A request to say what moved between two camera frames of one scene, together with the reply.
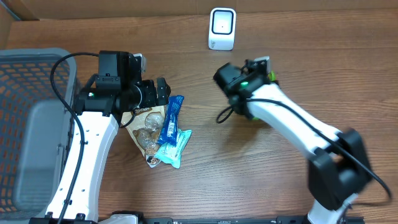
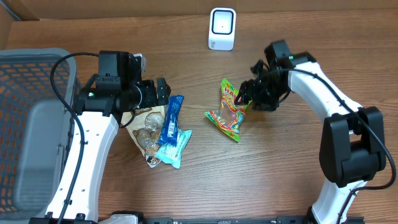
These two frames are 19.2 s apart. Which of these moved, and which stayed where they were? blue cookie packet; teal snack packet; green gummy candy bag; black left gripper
Moved: green gummy candy bag
Stayed: blue cookie packet; teal snack packet; black left gripper
